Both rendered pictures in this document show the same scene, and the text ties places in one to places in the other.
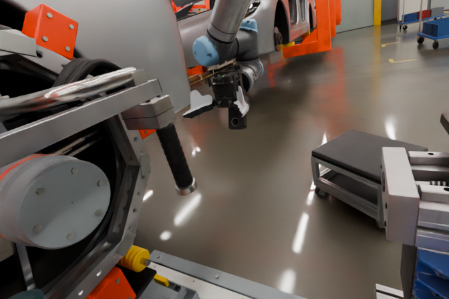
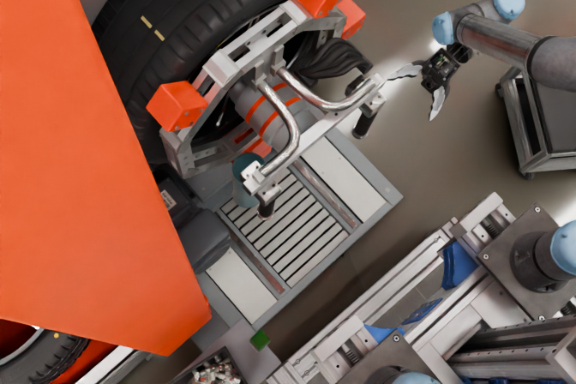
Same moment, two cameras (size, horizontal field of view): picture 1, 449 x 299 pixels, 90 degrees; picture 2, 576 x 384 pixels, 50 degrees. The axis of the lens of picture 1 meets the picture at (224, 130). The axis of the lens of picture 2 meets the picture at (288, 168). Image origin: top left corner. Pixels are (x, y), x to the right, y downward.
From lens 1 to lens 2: 1.31 m
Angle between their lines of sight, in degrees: 50
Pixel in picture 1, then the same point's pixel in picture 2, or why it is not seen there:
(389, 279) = not seen: hidden behind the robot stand
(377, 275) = (471, 203)
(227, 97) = (434, 78)
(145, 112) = (365, 107)
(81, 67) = (341, 69)
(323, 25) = not seen: outside the picture
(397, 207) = (459, 227)
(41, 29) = (321, 8)
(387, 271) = not seen: hidden behind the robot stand
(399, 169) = (480, 213)
